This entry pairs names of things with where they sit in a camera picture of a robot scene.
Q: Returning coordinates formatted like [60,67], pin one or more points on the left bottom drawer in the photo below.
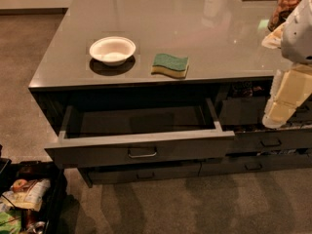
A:
[140,172]

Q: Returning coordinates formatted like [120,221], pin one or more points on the silver drawer handle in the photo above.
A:
[136,153]

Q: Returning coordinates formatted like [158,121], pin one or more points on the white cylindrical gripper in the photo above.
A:
[298,36]

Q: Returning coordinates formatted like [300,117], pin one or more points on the right top drawer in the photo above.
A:
[237,111]

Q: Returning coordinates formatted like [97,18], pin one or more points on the right bottom drawer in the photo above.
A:
[252,164]

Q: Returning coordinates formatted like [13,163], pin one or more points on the grey kitchen island cabinet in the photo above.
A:
[221,38]

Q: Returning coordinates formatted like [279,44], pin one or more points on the black bin with trash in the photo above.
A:
[31,196]

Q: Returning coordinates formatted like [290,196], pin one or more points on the white bowl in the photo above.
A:
[112,51]

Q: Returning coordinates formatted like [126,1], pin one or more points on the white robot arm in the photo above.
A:
[294,35]

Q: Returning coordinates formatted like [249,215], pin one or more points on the glass jar with snacks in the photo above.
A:
[281,12]

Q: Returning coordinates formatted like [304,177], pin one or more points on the green yellow sponge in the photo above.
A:
[170,66]

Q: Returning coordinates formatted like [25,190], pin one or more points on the grey top drawer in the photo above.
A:
[179,131]

